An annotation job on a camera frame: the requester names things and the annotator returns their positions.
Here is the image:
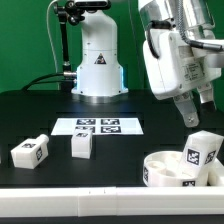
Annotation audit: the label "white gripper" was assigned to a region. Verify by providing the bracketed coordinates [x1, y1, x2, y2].
[143, 29, 221, 128]

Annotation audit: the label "white round stool seat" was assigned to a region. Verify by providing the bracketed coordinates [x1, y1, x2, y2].
[143, 151, 208, 187]

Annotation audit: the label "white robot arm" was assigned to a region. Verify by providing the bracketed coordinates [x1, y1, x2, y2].
[72, 0, 224, 127]

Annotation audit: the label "white right fence bar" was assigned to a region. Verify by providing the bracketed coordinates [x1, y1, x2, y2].
[208, 160, 224, 187]

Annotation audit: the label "white fence bar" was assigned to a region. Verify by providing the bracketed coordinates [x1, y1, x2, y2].
[0, 187, 224, 218]
[208, 160, 224, 187]

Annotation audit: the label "white marker sheet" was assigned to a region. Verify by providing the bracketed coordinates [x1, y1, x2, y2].
[51, 118, 143, 136]

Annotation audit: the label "white front fence bar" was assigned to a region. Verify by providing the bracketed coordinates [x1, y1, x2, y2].
[0, 187, 224, 218]

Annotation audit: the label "black cables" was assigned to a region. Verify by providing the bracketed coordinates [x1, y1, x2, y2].
[21, 70, 78, 92]

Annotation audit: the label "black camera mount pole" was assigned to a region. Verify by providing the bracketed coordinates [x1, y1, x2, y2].
[54, 0, 111, 92]

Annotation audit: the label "white cable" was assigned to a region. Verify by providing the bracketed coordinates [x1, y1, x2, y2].
[45, 0, 60, 74]

